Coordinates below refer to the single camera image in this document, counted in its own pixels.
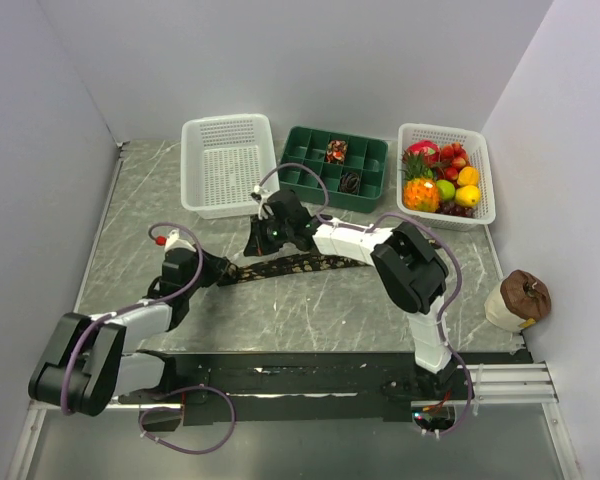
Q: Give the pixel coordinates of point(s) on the red strawberries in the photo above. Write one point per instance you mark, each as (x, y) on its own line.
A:
(452, 159)

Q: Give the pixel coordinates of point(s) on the white fruit basket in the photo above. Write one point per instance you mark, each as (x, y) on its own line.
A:
(476, 146)

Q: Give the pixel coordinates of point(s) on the dark grapes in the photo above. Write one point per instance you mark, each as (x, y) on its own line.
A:
(452, 209)

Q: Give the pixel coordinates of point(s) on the orange fruit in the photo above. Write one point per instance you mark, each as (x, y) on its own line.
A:
(468, 176)

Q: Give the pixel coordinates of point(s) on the green apple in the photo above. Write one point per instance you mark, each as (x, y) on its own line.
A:
(446, 190)

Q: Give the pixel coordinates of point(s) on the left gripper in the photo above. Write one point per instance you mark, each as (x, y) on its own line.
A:
(214, 264)

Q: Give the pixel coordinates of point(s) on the white empty plastic basket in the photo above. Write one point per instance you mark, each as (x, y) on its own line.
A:
(222, 159)

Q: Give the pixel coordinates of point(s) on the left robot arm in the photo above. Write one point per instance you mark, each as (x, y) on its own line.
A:
(89, 360)

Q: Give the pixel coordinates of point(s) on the green divided organizer tray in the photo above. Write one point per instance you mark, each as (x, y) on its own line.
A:
(311, 177)

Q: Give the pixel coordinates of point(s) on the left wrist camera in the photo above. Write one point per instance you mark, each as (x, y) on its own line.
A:
(173, 240)

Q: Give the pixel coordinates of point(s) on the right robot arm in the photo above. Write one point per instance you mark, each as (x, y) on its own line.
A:
(426, 314)

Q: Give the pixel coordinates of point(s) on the orange pineapple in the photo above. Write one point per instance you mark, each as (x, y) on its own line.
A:
(420, 192)

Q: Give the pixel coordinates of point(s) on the red floral rolled tie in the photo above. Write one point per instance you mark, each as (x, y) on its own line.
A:
(336, 151)

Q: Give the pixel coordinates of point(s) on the brown paper bag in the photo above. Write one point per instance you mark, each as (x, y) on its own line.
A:
(519, 301)

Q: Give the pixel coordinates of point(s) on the black gold floral tie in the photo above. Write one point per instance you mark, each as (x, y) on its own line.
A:
(290, 265)

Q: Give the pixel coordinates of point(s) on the yellow lemon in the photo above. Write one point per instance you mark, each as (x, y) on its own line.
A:
(467, 196)

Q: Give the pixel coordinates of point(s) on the dark striped rolled tie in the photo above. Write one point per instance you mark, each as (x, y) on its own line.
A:
(349, 183)

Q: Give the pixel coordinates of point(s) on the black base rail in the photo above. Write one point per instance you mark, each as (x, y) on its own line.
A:
(289, 386)

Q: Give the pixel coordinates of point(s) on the pink dragon fruit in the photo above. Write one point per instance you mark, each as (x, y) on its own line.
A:
(426, 150)

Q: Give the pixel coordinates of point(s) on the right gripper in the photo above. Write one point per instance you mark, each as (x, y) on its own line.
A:
(257, 245)

